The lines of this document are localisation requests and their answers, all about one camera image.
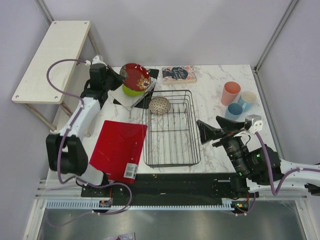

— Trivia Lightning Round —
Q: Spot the black clipboard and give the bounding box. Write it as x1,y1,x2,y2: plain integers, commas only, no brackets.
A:
109,68,160,111

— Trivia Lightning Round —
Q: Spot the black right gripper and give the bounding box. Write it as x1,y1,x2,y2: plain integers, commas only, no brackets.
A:
195,116,250,177

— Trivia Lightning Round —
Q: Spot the light blue mug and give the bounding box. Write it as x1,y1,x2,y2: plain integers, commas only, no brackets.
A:
237,90,257,112

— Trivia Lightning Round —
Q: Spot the white two-tier shelf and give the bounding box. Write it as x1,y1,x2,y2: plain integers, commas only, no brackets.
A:
11,20,107,133

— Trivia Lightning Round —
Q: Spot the white slotted cable duct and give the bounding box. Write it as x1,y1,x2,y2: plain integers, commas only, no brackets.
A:
45,198,236,211

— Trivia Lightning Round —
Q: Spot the grey wire dish rack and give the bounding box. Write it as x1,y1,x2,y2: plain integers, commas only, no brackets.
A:
142,90,201,168

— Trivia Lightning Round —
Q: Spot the white paper sheet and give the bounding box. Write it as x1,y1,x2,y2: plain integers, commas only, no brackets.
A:
109,87,143,111

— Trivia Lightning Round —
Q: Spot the red cutting board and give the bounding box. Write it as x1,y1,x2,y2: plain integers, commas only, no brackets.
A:
90,120,148,184

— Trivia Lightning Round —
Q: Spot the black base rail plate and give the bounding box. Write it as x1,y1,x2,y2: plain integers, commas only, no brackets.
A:
81,173,258,205

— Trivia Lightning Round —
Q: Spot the pink plastic cup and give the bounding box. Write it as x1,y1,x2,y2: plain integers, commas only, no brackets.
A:
221,81,241,106

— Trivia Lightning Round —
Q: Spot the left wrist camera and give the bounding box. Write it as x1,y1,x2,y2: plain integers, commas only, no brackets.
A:
84,54,107,66

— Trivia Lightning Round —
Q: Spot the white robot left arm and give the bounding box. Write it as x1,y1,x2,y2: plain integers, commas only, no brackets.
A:
45,60,124,197

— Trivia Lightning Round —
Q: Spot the blue-grey cup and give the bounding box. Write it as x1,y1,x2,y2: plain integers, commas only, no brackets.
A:
224,102,243,121

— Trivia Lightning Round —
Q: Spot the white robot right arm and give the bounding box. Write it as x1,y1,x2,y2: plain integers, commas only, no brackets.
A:
196,114,320,197

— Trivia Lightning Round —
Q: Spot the patterned ceramic bowl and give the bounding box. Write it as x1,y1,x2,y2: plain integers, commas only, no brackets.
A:
149,96,171,115

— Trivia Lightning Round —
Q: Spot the dark brown plate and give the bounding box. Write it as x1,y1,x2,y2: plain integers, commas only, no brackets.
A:
119,63,151,92

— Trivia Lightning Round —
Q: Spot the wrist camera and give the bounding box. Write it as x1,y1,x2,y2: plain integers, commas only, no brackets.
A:
244,114,264,135
84,54,107,66

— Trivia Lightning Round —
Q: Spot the floral cover book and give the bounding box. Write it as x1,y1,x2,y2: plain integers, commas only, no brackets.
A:
162,65,197,85

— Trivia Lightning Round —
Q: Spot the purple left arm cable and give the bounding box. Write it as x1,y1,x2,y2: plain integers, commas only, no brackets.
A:
46,58,88,185

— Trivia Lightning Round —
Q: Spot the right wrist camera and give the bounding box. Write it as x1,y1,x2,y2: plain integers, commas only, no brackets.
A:
244,114,264,135

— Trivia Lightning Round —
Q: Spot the lime green plate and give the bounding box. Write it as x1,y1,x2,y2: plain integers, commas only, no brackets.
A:
122,84,145,97

